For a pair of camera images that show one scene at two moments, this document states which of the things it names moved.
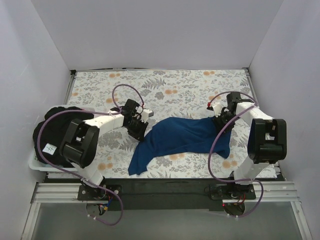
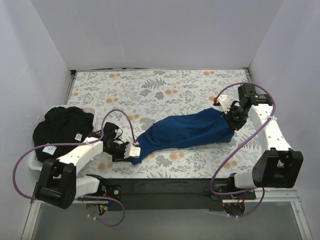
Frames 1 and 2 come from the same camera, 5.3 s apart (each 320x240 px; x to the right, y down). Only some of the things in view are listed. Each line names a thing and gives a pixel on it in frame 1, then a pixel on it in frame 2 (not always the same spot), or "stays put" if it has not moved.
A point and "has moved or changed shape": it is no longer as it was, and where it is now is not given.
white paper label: (49, 149) stays put
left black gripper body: (137, 125) -> (122, 152)
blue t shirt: (173, 134) has moved or changed shape
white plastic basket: (35, 164) stays put
